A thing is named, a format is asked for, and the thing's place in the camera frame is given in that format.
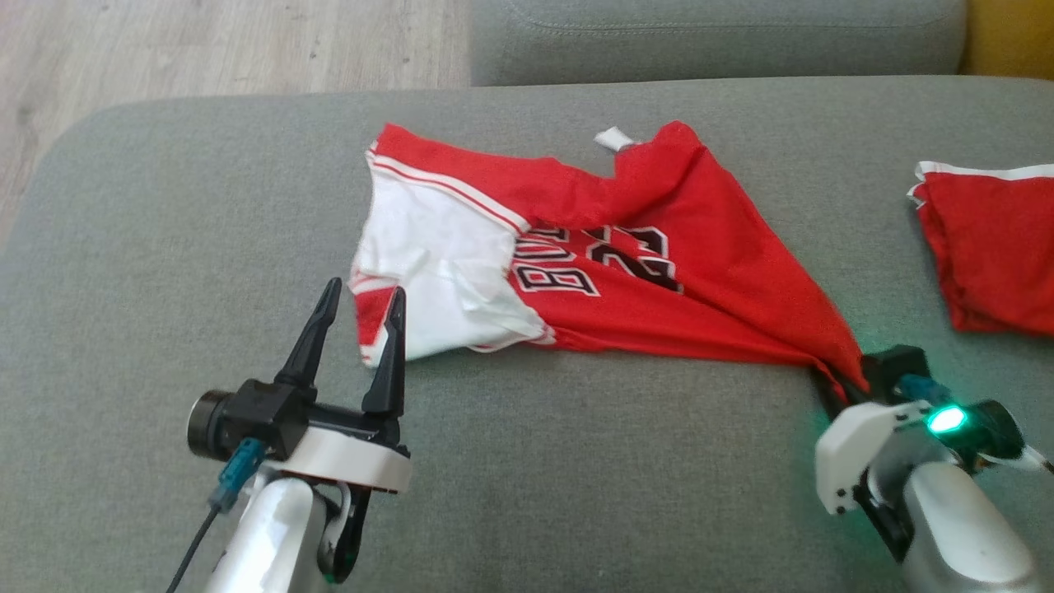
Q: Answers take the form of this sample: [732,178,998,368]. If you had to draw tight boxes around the yellow sofa backrest cushion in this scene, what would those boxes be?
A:
[958,0,1054,81]

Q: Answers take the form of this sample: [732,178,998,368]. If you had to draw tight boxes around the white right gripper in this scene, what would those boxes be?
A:
[811,365,940,566]

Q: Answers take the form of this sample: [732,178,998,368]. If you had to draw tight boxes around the red Bulls basketball jersey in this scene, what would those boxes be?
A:
[347,120,872,392]

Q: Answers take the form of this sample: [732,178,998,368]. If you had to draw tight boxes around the red basketball shorts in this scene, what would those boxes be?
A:
[906,161,1054,339]

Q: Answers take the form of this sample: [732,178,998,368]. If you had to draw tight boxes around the large grey sofa seat cushion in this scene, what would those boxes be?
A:
[0,76,1054,593]

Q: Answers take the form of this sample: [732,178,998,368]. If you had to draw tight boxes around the black left camera cable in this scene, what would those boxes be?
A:
[165,438,268,593]

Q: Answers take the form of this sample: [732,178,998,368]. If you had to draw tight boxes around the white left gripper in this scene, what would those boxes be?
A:
[270,277,413,495]

